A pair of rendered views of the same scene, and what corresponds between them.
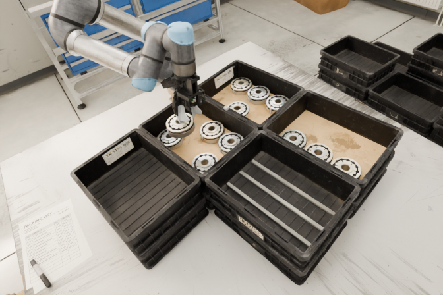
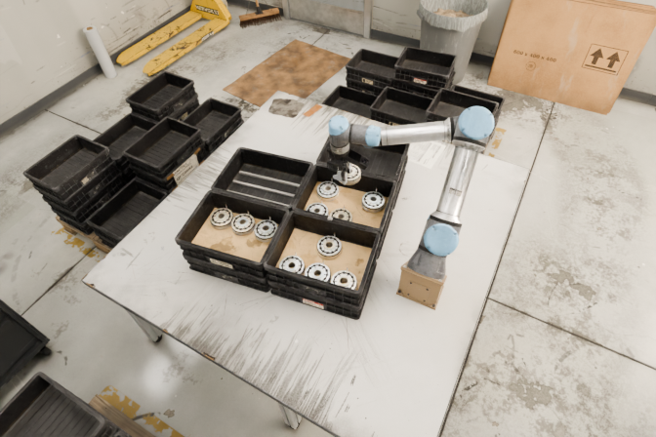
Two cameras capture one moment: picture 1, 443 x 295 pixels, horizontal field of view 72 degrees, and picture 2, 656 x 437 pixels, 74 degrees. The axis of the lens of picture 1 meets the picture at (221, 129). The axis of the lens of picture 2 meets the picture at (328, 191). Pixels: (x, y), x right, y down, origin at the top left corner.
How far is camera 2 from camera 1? 210 cm
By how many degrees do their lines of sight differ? 83
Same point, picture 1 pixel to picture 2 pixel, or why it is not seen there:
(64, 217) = (419, 159)
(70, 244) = not seen: hidden behind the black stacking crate
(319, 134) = (245, 250)
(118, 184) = (384, 164)
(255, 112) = (312, 256)
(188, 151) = (351, 200)
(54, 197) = (443, 165)
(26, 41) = not seen: outside the picture
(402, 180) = (178, 264)
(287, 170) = not seen: hidden behind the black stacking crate
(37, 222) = (434, 150)
